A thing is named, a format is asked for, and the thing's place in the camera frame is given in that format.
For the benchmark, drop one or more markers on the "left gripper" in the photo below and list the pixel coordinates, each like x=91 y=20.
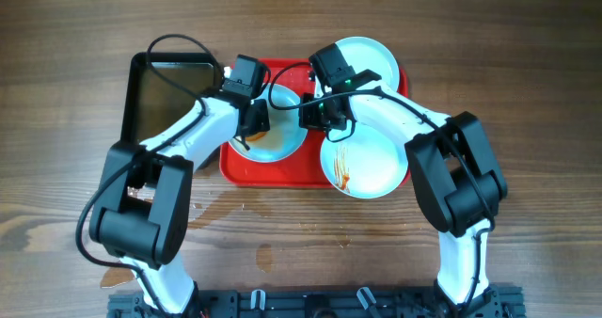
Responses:
x=261 y=119

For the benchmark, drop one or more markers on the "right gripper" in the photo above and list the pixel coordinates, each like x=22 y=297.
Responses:
x=308 y=119

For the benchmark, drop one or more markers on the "orange green scrub sponge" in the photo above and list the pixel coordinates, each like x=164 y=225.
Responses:
x=255 y=137

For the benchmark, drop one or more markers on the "white plate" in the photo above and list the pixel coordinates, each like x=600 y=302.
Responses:
x=356 y=63
x=365 y=165
x=283 y=139

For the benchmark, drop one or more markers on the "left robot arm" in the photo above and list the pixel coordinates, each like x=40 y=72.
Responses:
x=139 y=213

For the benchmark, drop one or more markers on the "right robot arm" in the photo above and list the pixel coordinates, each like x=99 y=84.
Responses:
x=456 y=177

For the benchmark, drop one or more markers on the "red plastic serving tray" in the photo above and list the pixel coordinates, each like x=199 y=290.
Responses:
x=302 y=169

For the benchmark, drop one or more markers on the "black water basin tray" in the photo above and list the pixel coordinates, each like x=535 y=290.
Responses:
x=151 y=104

